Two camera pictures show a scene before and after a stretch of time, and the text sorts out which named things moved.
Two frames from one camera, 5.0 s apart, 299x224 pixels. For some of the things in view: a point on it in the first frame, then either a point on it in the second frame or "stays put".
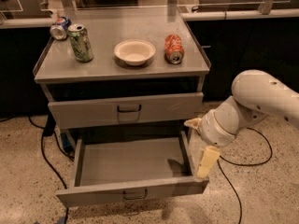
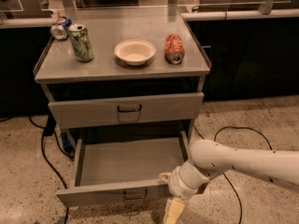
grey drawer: (121, 166) stays put
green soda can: (81, 42) stays put
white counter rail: (240, 15) stays put
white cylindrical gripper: (212, 131) to (177, 187)
